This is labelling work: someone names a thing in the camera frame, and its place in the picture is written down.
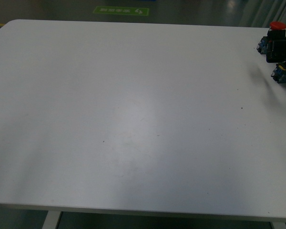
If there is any yellow push button switch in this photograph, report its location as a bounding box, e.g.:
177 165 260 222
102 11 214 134
271 60 286 83

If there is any right grey curtain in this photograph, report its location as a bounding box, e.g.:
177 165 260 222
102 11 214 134
238 0 286 29

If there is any green floor sign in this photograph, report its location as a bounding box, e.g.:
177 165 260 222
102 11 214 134
93 6 149 16

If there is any white table leg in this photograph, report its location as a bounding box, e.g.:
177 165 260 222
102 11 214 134
42 211 62 229

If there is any red push button switch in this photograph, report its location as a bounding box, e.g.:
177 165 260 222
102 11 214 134
256 21 286 54

